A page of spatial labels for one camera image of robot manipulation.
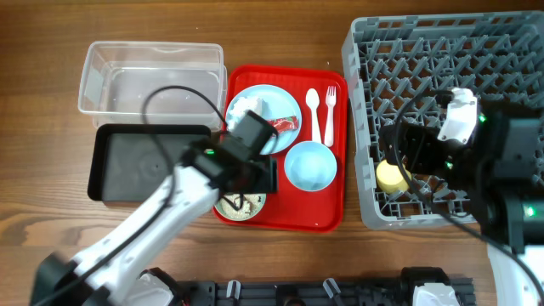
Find yellow cup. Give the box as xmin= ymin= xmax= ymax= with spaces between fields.
xmin=376 ymin=160 xmax=409 ymax=194

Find green bowl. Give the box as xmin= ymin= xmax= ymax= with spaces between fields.
xmin=213 ymin=192 xmax=268 ymax=222

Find rice and food scraps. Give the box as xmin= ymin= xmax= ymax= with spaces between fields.
xmin=218 ymin=193 xmax=264 ymax=220

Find white napkin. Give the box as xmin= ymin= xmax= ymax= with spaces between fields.
xmin=227 ymin=96 xmax=264 ymax=130

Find red snack wrapper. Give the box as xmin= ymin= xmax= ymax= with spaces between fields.
xmin=269 ymin=116 xmax=299 ymax=133

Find light blue plate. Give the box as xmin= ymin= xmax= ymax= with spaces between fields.
xmin=225 ymin=84 xmax=303 ymax=155

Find light blue bowl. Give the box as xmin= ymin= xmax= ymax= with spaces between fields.
xmin=284 ymin=141 xmax=337 ymax=192

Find white plastic fork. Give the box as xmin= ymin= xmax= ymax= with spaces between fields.
xmin=324 ymin=86 xmax=337 ymax=147

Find white plastic spoon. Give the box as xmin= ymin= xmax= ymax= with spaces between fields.
xmin=305 ymin=88 xmax=322 ymax=143

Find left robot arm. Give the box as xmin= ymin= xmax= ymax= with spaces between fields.
xmin=31 ymin=111 xmax=277 ymax=305

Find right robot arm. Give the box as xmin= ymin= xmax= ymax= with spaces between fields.
xmin=379 ymin=105 xmax=543 ymax=305

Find grey dishwasher rack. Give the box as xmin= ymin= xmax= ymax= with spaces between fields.
xmin=342 ymin=11 xmax=543 ymax=230

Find black plastic tray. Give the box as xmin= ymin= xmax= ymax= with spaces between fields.
xmin=88 ymin=124 xmax=211 ymax=205

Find red serving tray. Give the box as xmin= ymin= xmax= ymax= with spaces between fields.
xmin=212 ymin=65 xmax=349 ymax=233

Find clear plastic bin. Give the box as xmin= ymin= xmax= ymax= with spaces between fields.
xmin=78 ymin=41 xmax=227 ymax=132

